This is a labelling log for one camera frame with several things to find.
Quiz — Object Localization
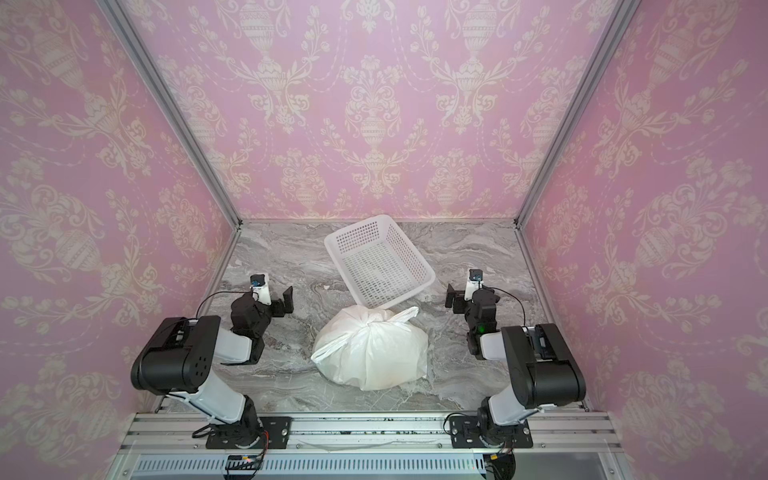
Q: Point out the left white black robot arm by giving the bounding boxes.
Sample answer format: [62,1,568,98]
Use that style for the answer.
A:
[131,285,294,453]

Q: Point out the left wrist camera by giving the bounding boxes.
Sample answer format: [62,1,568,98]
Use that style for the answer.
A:
[250,273,272,306]

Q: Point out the left aluminium corner post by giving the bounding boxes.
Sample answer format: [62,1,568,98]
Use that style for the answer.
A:
[96,0,242,230]

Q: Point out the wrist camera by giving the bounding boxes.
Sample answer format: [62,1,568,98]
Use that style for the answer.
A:
[250,273,272,306]
[464,268,484,301]

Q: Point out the right aluminium corner post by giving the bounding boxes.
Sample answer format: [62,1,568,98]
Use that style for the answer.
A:
[516,0,641,231]

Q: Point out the white plastic bag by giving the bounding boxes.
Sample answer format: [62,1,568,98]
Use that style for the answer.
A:
[311,305,429,391]

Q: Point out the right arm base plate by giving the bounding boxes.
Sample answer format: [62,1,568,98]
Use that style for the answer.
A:
[443,413,534,450]

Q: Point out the white plastic mesh basket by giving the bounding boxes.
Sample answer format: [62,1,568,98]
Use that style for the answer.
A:
[324,215,436,309]

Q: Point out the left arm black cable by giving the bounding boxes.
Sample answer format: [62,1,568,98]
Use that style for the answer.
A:
[194,290,253,319]

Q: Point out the aluminium corner post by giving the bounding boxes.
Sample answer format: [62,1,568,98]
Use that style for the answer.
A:
[516,0,641,231]
[96,0,242,230]

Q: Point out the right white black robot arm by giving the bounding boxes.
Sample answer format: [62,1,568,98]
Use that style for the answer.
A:
[445,281,587,449]

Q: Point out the aluminium front rail frame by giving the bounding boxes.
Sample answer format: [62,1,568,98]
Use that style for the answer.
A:
[107,408,632,479]

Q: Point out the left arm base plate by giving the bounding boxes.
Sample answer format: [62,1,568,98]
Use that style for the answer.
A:
[205,416,293,450]

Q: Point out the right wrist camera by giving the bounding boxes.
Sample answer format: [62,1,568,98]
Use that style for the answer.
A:
[464,268,484,301]

